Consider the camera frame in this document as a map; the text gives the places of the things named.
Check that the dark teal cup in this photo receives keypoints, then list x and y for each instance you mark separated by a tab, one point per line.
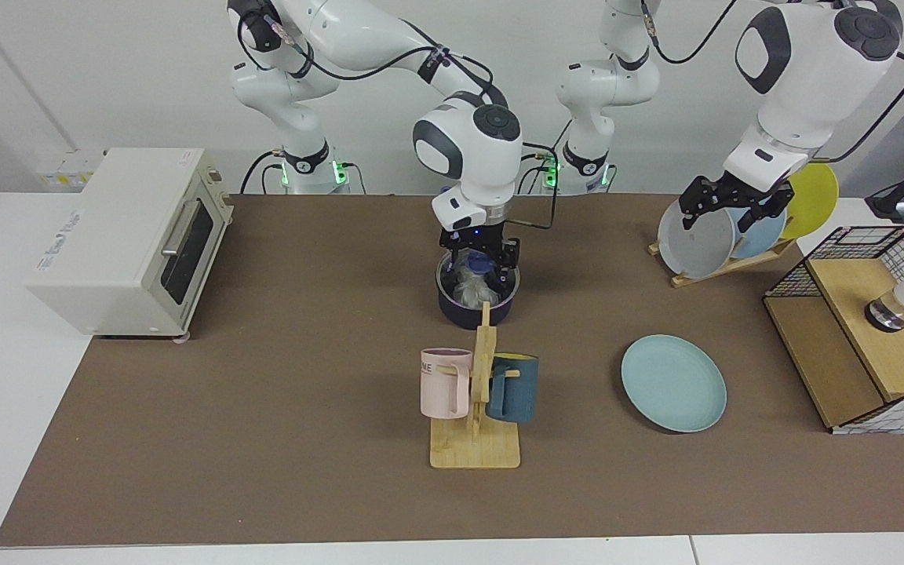
519	392

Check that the teal round plate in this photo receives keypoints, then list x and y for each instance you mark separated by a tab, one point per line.
672	384

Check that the wooden plate rack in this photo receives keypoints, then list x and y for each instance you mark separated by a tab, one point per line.
734	265

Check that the glass lid with blue knob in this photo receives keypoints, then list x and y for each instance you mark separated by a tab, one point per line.
460	297

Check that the yellow round plate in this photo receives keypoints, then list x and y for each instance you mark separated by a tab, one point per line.
813	196

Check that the pale toaster oven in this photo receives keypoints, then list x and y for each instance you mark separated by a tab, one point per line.
99	251

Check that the white wall socket box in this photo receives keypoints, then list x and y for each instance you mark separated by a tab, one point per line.
67	169

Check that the grey round plate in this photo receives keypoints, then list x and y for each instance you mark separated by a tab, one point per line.
695	251

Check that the light blue round plate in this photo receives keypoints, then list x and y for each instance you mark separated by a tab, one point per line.
766	235

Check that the brown table cloth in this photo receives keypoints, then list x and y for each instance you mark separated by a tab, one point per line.
185	471

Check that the pink cup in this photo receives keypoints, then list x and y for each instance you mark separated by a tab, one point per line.
440	388

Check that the wooden cup stand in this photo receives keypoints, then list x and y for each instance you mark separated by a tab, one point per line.
475	451

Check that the white vermicelli bundle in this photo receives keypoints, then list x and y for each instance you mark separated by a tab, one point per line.
472	292

